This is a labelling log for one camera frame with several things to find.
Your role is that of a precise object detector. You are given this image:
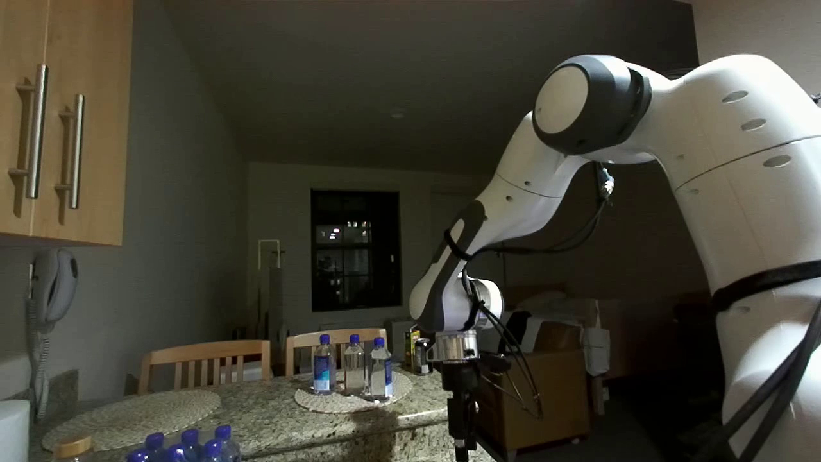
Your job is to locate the wooden wall cabinet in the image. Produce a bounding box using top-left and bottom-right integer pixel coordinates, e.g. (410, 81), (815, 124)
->
(0, 0), (133, 246)

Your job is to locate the right wooden chair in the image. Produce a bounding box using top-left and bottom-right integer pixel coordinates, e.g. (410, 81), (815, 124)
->
(285, 325), (388, 379)

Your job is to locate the wooden side cabinet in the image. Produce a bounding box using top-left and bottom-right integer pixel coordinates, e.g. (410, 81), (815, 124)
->
(478, 348), (589, 454)

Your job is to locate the right clear water bottle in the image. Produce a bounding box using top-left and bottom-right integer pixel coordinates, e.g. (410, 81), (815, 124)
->
(366, 336), (393, 403)

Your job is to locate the pack of blue-capped bottles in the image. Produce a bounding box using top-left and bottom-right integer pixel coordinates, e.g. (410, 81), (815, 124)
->
(126, 424), (242, 462)

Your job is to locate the wooden chair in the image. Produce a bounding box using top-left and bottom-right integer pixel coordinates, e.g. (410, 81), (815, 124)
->
(138, 339), (272, 394)
(285, 325), (388, 379)

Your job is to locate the clear water bottle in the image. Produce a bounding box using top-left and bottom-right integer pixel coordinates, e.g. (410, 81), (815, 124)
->
(366, 336), (393, 403)
(344, 334), (366, 393)
(310, 334), (337, 394)

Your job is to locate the dark window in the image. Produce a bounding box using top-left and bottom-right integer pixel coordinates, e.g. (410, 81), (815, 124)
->
(310, 189), (402, 312)

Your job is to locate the left clear water bottle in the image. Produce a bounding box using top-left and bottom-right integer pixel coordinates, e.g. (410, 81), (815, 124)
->
(310, 334), (337, 394)

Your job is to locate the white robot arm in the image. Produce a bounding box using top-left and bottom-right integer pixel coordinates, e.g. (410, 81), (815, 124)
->
(407, 53), (821, 462)

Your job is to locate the left wooden chair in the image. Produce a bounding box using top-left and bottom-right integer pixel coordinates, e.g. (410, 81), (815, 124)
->
(138, 339), (272, 394)

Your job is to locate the middle clear water bottle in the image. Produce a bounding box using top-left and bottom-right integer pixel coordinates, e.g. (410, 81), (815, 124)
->
(344, 334), (366, 393)

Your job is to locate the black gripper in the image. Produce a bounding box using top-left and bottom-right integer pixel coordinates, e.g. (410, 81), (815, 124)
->
(431, 331), (510, 462)

